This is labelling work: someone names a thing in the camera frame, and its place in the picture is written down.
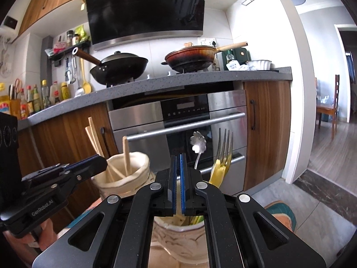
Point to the black wall spice shelf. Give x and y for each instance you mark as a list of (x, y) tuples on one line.
[(67, 50)]

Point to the flower-shaped silver spoon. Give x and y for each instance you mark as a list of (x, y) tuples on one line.
[(197, 141)]

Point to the black wok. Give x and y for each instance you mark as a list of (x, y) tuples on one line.
[(122, 65)]

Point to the printed horse cloth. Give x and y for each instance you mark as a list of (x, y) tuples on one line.
[(281, 215)]

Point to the wooden upper cabinet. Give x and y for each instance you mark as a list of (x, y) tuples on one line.
[(53, 0)]

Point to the row of condiment bottles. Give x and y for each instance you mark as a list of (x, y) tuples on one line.
[(33, 100)]

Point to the narrow wooden cabinet door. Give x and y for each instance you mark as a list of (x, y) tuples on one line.
[(267, 134)]

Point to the stainless steel oven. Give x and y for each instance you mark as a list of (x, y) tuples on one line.
[(184, 109)]

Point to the yellow hanging spatula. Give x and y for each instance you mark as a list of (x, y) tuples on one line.
[(87, 86)]

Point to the wooden dining table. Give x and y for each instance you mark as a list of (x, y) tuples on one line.
[(325, 109)]

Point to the white ribbed dish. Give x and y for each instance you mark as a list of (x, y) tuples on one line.
[(259, 64)]

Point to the gold fork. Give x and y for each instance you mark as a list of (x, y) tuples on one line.
[(220, 156)]

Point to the wooden dining chair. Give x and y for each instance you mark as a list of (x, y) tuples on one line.
[(336, 103)]

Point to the yellow tulip-shaped plastic fork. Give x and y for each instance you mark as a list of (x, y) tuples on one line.
[(220, 174)]

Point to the brown frying pan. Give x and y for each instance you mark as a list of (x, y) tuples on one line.
[(192, 57)]

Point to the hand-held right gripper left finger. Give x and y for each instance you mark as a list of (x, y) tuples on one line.
[(174, 184)]

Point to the black range hood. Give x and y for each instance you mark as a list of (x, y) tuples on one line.
[(145, 8)]

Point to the floral ceramic utensil holder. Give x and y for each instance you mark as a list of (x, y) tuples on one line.
[(139, 170)]

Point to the grey kitchen counter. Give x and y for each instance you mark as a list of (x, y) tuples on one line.
[(195, 79)]

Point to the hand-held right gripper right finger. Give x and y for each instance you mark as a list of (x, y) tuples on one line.
[(183, 184)]

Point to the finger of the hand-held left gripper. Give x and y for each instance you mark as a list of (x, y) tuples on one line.
[(89, 164)]

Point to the green kitchen appliance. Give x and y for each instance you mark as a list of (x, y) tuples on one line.
[(239, 55)]

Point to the white wall socket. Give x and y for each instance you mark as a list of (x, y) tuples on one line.
[(206, 41)]

